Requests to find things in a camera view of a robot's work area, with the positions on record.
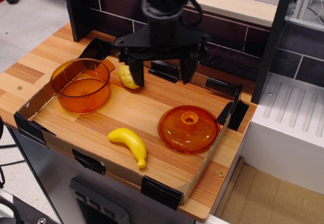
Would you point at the yellow plastic banana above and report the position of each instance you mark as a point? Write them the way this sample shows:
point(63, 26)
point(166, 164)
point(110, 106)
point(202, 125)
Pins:
point(133, 142)

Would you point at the grey toy oven panel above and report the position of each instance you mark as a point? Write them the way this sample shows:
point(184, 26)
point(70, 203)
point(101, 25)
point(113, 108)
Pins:
point(95, 208)

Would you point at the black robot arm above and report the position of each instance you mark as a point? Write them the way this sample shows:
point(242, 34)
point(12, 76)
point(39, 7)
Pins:
point(188, 12)

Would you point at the cardboard fence with black tape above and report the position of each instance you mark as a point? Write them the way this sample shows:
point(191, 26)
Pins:
point(199, 178)

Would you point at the orange transparent pot lid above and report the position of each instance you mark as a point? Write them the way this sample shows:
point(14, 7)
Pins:
point(188, 130)

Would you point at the dark grey cabinet post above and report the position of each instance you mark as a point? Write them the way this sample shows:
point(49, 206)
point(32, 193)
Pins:
point(263, 75)

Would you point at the white toy sink drainboard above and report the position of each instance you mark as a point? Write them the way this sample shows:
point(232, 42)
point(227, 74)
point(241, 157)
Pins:
point(285, 136)

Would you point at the yellow plastic potato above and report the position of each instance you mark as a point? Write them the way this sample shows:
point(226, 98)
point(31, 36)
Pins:
point(126, 78)

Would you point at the orange transparent pot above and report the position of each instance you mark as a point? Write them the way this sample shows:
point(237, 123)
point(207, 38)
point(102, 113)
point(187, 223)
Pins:
point(81, 85)

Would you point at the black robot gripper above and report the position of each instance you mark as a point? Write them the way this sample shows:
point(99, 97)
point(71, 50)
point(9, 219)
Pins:
point(160, 40)

